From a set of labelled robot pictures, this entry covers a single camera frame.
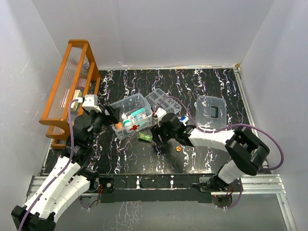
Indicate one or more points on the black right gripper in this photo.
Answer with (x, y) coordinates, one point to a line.
(156, 130)

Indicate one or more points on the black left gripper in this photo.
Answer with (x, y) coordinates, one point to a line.
(113, 117)

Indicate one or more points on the green small box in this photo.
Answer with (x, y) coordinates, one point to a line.
(144, 137)

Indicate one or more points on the clear medicine kit box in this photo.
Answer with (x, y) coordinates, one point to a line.
(127, 106)

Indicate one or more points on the teal bandage packet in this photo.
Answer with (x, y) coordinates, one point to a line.
(139, 115)

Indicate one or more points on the white ointment tube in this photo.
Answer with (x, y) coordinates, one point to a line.
(184, 119)

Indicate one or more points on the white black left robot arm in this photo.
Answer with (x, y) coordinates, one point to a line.
(69, 177)

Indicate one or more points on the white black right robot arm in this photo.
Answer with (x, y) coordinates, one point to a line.
(246, 150)

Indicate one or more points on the brown pill bottle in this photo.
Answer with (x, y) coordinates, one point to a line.
(118, 125)

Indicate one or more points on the white teal-cap bottle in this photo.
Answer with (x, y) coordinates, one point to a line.
(126, 121)

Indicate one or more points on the clear divided organizer tray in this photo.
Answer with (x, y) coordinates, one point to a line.
(169, 105)

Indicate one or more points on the cream box on rack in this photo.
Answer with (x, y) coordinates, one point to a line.
(74, 105)

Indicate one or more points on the clear box lid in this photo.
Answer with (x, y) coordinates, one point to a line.
(211, 112)

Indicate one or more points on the orange wooden rack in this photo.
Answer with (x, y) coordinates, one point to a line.
(78, 72)

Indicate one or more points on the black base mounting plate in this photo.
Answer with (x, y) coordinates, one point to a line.
(111, 188)

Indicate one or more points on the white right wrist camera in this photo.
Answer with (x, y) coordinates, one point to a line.
(160, 112)

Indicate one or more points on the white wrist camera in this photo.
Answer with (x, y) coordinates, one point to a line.
(91, 103)
(160, 112)

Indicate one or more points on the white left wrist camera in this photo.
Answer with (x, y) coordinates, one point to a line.
(91, 103)

